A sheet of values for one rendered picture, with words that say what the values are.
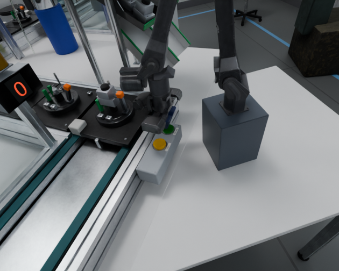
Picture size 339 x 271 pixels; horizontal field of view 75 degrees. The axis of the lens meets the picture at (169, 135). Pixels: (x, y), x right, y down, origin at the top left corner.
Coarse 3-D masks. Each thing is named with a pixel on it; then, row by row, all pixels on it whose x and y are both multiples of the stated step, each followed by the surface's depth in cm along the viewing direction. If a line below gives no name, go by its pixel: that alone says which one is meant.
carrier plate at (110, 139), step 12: (132, 96) 88; (96, 108) 85; (96, 120) 80; (132, 120) 78; (84, 132) 77; (96, 132) 76; (108, 132) 75; (120, 132) 75; (132, 132) 74; (120, 144) 72
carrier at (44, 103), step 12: (60, 84) 90; (48, 96) 87; (60, 96) 86; (72, 96) 89; (84, 96) 92; (36, 108) 90; (48, 108) 86; (60, 108) 85; (72, 108) 86; (84, 108) 86; (48, 120) 84; (60, 120) 83; (72, 120) 82
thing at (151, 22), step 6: (96, 0) 77; (102, 0) 76; (114, 0) 73; (120, 6) 74; (156, 6) 81; (120, 12) 75; (126, 12) 78; (132, 12) 78; (156, 12) 82; (126, 18) 75; (132, 18) 74; (138, 24) 74; (150, 24) 76; (144, 30) 75
